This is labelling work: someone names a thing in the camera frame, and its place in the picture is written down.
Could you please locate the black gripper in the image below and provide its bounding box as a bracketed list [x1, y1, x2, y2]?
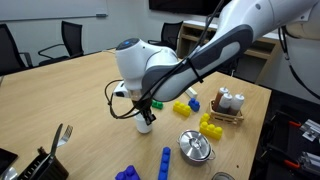
[133, 98, 156, 125]

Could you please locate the white mug cup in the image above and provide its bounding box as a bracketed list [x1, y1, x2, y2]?
[134, 114, 152, 134]

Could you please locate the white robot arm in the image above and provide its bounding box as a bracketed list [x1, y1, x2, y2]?
[115, 0, 319, 124]

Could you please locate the green toy block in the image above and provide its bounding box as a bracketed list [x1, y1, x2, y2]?
[152, 100, 164, 110]

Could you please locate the small blue toy block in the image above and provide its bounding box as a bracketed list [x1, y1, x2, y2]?
[188, 98, 200, 112]

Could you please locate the white power strip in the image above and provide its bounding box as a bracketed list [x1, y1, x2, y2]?
[185, 87, 197, 98]

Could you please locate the steel pot with lid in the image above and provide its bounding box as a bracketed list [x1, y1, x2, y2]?
[177, 130, 216, 166]

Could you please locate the long blue toy block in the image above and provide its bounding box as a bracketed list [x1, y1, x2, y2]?
[158, 147, 171, 180]

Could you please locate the purple-blue toy block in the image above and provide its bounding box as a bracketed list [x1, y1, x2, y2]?
[115, 165, 141, 180]

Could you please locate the large yellow toy block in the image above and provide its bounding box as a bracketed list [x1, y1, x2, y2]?
[199, 113, 223, 140]

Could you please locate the wooden crate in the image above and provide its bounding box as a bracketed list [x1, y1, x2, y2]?
[208, 100, 244, 125]

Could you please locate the middle white sauce bottle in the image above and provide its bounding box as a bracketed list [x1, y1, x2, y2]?
[217, 93, 232, 113]

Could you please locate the white sauce bottle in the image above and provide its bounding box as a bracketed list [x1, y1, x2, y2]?
[217, 93, 232, 113]
[228, 94, 245, 115]

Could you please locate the brown sauce bottle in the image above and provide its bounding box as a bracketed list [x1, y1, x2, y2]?
[212, 87, 229, 111]

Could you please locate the black office chair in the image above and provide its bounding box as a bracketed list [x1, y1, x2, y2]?
[218, 58, 239, 76]
[0, 24, 33, 76]
[148, 22, 183, 51]
[38, 21, 84, 66]

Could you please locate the silver fork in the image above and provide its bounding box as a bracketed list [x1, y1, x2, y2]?
[57, 125, 73, 147]

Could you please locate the right white sauce bottle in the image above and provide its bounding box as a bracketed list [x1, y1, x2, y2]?
[228, 94, 245, 115]

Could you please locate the round metal can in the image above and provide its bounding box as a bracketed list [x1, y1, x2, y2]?
[211, 172, 235, 180]

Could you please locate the black office chair right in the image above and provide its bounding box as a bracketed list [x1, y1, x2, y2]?
[218, 58, 239, 76]

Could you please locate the whiteboard eraser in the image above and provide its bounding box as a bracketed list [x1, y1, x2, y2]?
[96, 14, 107, 18]

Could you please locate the white wooden shelf unit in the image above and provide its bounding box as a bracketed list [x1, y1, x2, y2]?
[177, 20, 281, 84]

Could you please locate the black utensil holder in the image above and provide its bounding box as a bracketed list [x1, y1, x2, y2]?
[18, 147, 69, 180]

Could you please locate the black tablet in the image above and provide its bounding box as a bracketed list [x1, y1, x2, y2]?
[0, 148, 18, 176]

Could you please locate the black office chair far left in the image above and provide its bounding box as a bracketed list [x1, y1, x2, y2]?
[0, 24, 33, 76]

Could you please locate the whiteboard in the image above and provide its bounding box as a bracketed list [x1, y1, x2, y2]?
[0, 0, 108, 21]

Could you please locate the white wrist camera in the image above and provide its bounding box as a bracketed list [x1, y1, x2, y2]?
[113, 81, 129, 98]

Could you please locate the black wall monitor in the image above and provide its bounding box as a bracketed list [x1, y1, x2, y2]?
[148, 0, 231, 16]

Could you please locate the red-handled clamp upper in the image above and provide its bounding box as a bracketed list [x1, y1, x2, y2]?
[271, 111, 302, 137]

